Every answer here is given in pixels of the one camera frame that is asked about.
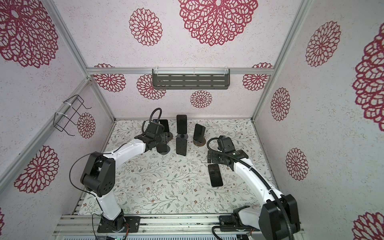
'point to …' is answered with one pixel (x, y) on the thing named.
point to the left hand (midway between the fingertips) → (161, 138)
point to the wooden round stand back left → (171, 137)
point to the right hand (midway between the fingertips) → (216, 154)
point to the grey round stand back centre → (182, 135)
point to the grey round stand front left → (165, 153)
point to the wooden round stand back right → (198, 143)
